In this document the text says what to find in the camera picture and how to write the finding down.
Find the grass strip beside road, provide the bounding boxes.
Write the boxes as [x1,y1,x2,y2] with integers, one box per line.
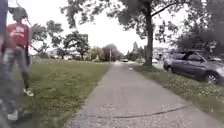
[123,62,224,123]

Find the broad leafy tree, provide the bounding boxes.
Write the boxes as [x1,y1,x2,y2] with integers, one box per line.
[63,31,91,62]

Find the wide grass field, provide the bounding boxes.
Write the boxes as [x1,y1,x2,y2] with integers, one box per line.
[0,59,113,128]

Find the grey car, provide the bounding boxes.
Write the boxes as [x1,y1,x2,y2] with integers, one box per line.
[163,49,224,85]

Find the tree with open branches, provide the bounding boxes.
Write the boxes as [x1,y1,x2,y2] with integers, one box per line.
[29,19,64,60]

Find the distant trees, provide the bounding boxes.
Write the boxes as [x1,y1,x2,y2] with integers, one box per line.
[89,43,125,63]

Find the pale building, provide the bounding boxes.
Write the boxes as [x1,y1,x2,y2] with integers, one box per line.
[152,46,171,61]

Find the person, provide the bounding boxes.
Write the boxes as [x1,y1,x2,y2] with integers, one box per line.
[1,6,35,98]
[0,0,33,123]

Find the large tree with dark trunk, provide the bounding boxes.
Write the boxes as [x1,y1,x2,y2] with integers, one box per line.
[61,0,208,67]

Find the dark trees beside car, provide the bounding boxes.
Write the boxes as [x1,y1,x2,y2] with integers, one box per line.
[173,0,224,56]

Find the grey concrete pavement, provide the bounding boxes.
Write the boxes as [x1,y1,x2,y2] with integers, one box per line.
[69,61,224,128]

